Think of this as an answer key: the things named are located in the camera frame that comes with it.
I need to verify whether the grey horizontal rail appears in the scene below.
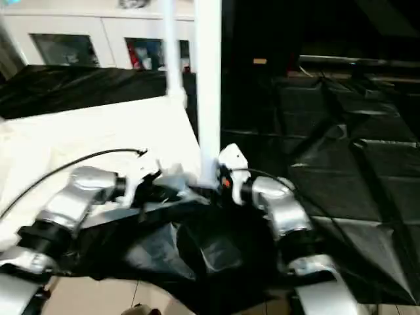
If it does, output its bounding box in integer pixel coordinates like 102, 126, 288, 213
299, 55, 420, 69

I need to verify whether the white plastic table leg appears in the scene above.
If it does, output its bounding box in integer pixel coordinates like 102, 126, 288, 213
159, 0, 189, 107
194, 0, 223, 188

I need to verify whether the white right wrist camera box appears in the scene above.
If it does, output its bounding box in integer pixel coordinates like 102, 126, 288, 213
217, 144, 251, 206

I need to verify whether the black work mat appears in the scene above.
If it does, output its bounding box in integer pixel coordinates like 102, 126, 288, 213
0, 62, 420, 309

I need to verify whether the white plastic table top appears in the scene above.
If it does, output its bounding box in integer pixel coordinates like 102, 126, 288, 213
0, 95, 219, 251

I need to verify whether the grey window curtain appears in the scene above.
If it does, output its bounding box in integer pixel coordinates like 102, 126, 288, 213
0, 23, 27, 79

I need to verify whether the white cabinet with glass doors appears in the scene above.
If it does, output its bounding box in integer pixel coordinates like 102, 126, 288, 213
0, 0, 196, 70

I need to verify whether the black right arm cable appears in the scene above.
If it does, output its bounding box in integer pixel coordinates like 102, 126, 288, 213
226, 167, 381, 289

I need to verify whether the red bottle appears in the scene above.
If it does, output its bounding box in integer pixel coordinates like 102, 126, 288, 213
127, 41, 141, 69

